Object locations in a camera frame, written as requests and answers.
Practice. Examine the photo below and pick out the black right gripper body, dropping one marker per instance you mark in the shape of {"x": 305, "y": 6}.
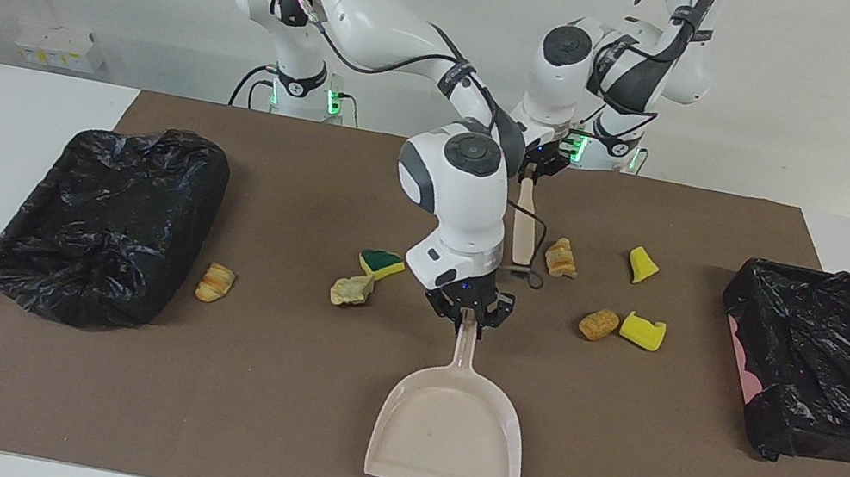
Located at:
{"x": 472, "y": 295}

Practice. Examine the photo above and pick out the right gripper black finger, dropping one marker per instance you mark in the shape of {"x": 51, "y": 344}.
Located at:
{"x": 460, "y": 319}
{"x": 483, "y": 323}

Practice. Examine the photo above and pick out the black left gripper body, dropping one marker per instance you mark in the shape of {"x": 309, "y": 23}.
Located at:
{"x": 548, "y": 160}

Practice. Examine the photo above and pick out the beige hand brush black bristles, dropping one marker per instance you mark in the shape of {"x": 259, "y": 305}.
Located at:
{"x": 524, "y": 230}

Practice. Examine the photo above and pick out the green and yellow sponge piece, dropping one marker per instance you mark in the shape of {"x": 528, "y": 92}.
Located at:
{"x": 381, "y": 264}

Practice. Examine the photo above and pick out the striped toy croissant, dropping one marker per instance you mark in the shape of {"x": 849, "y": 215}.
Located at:
{"x": 561, "y": 258}
{"x": 215, "y": 283}

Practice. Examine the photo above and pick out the pale yellow foam piece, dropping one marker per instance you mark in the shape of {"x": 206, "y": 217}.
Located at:
{"x": 351, "y": 290}

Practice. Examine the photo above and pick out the golden brown bread roll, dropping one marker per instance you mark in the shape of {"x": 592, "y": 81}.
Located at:
{"x": 599, "y": 324}

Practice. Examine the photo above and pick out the beige plastic dustpan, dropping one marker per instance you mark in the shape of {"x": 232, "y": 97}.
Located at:
{"x": 447, "y": 435}

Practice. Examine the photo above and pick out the small yellow sponge wedge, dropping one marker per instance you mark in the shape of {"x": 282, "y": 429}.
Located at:
{"x": 641, "y": 265}

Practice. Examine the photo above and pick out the large yellow sponge block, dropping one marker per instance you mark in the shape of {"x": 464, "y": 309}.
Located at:
{"x": 643, "y": 331}

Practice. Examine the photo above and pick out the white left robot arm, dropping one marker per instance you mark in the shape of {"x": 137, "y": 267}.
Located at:
{"x": 557, "y": 87}

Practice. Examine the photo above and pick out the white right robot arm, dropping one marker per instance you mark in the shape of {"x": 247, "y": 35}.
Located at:
{"x": 394, "y": 15}

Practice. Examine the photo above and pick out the pink bin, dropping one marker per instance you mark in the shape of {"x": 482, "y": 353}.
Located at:
{"x": 746, "y": 374}

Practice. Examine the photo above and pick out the black trash bag over pink bin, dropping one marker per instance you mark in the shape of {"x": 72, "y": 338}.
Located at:
{"x": 823, "y": 361}

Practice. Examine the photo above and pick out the brown table mat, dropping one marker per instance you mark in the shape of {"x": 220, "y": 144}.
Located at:
{"x": 185, "y": 406}

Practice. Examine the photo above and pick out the white wall socket box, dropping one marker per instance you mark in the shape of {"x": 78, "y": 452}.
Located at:
{"x": 61, "y": 48}

